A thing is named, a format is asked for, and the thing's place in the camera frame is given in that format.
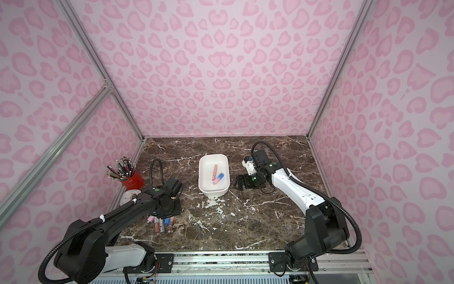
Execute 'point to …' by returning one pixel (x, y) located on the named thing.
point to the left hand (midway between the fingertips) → (177, 210)
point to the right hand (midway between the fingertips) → (243, 185)
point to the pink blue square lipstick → (218, 179)
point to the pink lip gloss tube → (214, 173)
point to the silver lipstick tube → (161, 225)
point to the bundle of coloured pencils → (125, 168)
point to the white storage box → (206, 167)
